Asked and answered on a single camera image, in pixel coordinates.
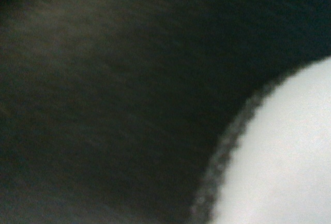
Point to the black frying pan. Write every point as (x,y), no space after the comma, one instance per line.
(111,110)

